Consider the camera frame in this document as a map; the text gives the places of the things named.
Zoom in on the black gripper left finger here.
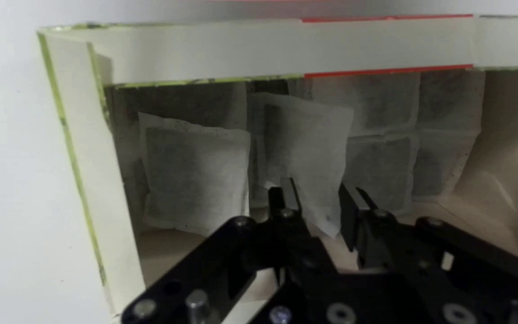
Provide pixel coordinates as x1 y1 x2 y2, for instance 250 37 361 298
264 175 318 254

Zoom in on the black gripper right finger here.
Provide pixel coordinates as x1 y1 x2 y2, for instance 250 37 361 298
336 182 399 271

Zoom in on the open green tea box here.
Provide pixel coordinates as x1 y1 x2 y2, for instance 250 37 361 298
34 13 518 316

